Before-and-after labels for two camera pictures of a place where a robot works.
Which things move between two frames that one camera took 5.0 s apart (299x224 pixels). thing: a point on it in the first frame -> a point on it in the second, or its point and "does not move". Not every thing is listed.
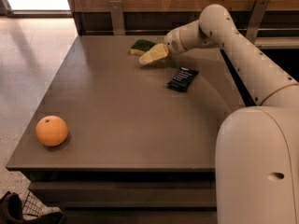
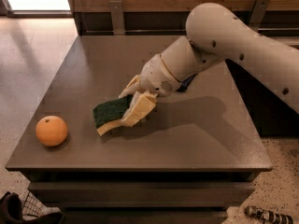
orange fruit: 51,130 does not move
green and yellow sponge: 141,46 -> 108,114
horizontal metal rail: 213,31 does not move
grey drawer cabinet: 113,141 does not move
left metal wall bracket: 117,15 does not move
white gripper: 173,43 -> 156,76
